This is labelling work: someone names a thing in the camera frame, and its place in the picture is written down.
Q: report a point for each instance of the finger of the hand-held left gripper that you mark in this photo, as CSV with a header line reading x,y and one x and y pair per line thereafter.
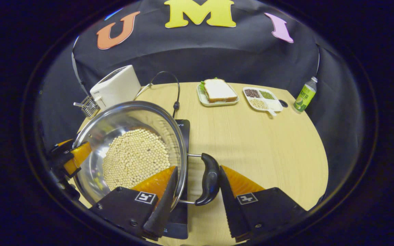
x,y
58,153

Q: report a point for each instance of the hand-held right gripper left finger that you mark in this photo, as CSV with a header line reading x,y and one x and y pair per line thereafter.
x,y
164,212

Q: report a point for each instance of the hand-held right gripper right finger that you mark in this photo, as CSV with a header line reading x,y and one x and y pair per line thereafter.
x,y
229,212

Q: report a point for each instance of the stainless steel pot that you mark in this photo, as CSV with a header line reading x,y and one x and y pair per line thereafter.
x,y
115,119

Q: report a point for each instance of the black induction cooktop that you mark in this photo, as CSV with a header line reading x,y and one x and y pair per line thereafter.
x,y
183,136

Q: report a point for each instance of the pile of soybeans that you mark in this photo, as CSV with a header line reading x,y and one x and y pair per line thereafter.
x,y
135,160

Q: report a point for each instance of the white toaster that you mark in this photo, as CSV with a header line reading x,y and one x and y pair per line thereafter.
x,y
115,89

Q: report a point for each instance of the white sandwich plate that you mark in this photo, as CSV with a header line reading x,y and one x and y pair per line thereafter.
x,y
204,99

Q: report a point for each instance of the white divided bean tray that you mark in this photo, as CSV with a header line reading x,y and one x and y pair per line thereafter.
x,y
275,105

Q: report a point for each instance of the sandwich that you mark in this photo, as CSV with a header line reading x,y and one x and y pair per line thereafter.
x,y
219,90

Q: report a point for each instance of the green label drink bottle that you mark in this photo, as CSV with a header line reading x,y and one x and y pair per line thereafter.
x,y
304,97

